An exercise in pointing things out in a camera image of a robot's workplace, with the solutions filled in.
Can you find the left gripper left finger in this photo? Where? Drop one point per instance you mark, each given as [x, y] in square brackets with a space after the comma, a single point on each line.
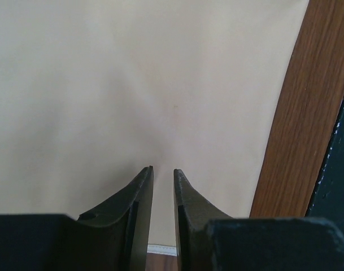
[111, 236]

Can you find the peach satin napkin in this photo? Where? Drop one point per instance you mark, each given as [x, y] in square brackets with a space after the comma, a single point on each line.
[91, 92]

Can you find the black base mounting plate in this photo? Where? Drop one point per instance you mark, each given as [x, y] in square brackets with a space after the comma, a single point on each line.
[327, 199]

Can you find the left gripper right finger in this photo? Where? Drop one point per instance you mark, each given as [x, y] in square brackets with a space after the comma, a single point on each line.
[209, 239]

